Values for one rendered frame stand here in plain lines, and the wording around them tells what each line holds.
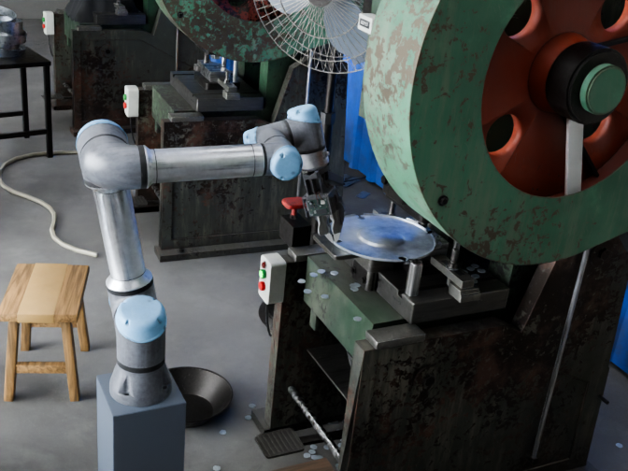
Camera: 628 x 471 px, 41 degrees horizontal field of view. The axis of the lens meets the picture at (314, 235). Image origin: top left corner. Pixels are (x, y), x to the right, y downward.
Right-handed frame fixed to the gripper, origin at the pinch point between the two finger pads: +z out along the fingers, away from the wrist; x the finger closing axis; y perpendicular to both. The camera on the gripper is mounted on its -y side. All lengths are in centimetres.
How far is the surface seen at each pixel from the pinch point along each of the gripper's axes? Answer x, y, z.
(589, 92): 67, 25, -33
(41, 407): -109, 4, 46
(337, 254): 2.3, 6.5, 2.4
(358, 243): 5.3, -2.1, 3.2
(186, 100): -105, -136, -20
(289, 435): -26, 4, 58
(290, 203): -20.0, -23.3, -3.3
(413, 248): 18.4, -6.6, 7.7
